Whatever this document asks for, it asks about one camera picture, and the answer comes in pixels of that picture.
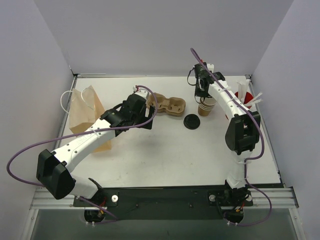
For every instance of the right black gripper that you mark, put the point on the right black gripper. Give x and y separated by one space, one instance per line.
200 92

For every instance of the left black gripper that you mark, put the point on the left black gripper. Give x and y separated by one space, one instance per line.
150 117

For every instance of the stack of paper cups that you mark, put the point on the stack of paper cups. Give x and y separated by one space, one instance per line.
205 106

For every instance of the black plastic cup lid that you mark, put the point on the black plastic cup lid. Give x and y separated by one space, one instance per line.
191 121

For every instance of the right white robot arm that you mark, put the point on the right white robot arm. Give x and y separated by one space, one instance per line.
242 133

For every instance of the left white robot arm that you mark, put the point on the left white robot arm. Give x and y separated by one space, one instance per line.
54 168

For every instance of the brown cardboard cup carrier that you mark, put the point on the brown cardboard cup carrier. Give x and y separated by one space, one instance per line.
173 106

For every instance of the red cylindrical straw holder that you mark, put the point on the red cylindrical straw holder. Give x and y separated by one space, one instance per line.
247 99

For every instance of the brown paper bag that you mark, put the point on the brown paper bag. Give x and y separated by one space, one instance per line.
85 109

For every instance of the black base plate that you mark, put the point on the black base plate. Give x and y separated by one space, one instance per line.
202 202

